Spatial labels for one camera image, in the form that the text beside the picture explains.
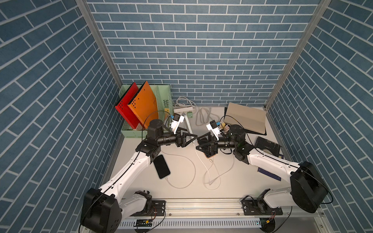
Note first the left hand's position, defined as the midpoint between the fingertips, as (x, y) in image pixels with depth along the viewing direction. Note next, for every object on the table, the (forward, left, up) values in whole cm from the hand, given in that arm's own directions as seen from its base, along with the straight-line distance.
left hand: (196, 136), depth 69 cm
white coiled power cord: (+38, -7, -27) cm, 48 cm away
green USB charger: (+38, +4, -26) cm, 47 cm away
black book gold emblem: (+9, -48, -24) cm, 54 cm away
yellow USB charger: (+3, -12, +6) cm, 14 cm away
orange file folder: (+27, +32, -6) cm, 43 cm away
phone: (-5, +20, -28) cm, 35 cm away
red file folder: (+20, +42, -1) cm, 47 cm away
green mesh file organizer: (+41, +23, -8) cm, 48 cm away
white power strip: (+41, +9, -24) cm, 49 cm away
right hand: (-3, -2, -3) cm, 5 cm away
